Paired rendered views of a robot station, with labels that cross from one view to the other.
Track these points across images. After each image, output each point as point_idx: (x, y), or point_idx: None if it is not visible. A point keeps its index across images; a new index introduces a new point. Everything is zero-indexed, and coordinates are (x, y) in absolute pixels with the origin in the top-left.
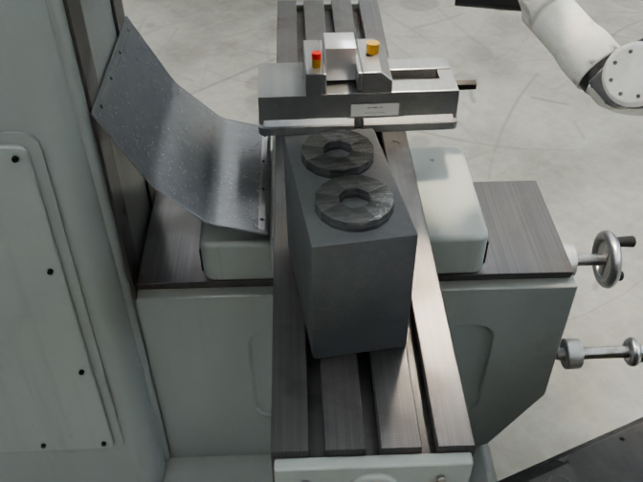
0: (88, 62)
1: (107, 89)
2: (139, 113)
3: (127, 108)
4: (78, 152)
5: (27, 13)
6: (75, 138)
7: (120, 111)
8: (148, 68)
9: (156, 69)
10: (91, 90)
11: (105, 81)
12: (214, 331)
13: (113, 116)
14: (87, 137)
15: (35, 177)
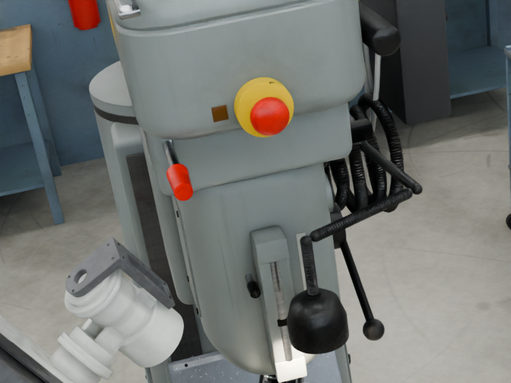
0: (183, 333)
1: (212, 359)
2: None
3: (225, 381)
4: (162, 381)
5: (135, 283)
6: (160, 371)
7: (210, 378)
8: (309, 371)
9: (324, 377)
10: (178, 350)
11: (217, 353)
12: None
13: (195, 377)
14: (166, 376)
15: (148, 376)
